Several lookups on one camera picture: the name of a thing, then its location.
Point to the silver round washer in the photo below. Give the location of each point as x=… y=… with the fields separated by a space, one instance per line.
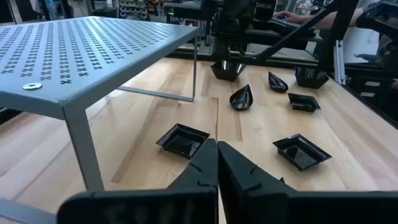
x=32 y=86

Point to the black square mini plate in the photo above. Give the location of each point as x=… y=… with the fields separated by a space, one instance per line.
x=182 y=141
x=300 y=152

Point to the black teardrop mini plate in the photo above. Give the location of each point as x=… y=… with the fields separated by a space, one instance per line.
x=241 y=99
x=276 y=84

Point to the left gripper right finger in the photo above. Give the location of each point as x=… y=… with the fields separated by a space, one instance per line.
x=245 y=193

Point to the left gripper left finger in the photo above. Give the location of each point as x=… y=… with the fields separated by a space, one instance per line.
x=199 y=174

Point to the black aluminium table frame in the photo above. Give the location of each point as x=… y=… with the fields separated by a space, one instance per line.
x=337 y=31

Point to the small black cube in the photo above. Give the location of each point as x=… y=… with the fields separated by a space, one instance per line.
x=303 y=102

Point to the black deep square mini bowl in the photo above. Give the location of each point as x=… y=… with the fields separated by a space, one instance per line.
x=311 y=79
x=227 y=71

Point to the person's forearm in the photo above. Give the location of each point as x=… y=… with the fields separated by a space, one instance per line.
x=318 y=22

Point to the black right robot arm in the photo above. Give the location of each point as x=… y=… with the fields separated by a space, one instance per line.
x=230 y=25

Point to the grey perforated metal shelf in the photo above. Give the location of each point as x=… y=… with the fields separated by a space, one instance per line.
x=102 y=71

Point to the person's hand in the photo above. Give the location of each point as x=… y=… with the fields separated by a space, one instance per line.
x=293 y=17

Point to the silver aluminium extrusion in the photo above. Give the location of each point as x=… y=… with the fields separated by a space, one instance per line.
x=339 y=62

